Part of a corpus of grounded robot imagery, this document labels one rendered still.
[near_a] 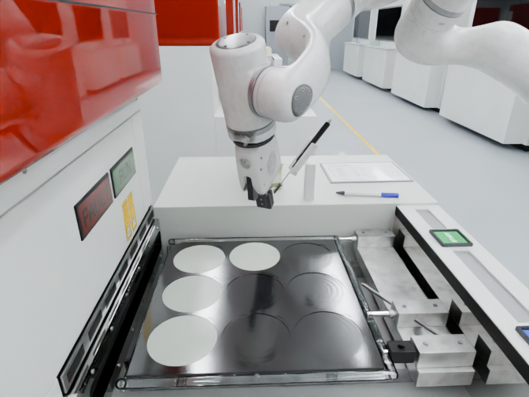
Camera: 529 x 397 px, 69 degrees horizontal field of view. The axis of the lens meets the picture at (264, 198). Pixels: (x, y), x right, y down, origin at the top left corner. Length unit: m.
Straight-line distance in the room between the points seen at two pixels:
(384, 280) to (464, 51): 0.48
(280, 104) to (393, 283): 0.41
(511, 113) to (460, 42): 4.32
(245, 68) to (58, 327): 0.40
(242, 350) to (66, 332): 0.23
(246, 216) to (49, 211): 0.48
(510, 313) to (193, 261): 0.53
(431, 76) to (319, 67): 6.54
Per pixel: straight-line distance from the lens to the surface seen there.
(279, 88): 0.55
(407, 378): 0.68
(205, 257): 0.78
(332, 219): 0.87
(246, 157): 0.66
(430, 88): 7.15
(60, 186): 0.48
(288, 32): 0.70
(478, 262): 0.75
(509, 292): 0.69
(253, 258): 0.77
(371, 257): 0.84
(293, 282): 0.71
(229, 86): 0.60
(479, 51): 0.90
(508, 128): 5.26
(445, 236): 0.79
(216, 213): 0.85
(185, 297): 0.69
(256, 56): 0.59
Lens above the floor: 1.32
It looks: 24 degrees down
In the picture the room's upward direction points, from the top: straight up
